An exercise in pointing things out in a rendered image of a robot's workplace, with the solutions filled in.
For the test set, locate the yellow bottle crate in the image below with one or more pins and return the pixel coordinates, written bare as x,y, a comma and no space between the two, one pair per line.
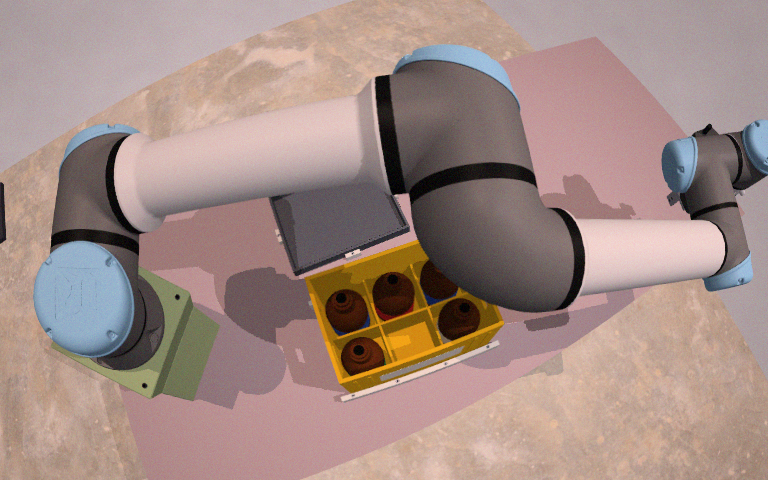
407,335

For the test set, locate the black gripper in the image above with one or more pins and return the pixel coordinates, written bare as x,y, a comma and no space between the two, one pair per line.
674,197

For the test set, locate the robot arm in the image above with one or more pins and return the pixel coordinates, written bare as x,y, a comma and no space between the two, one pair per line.
453,117

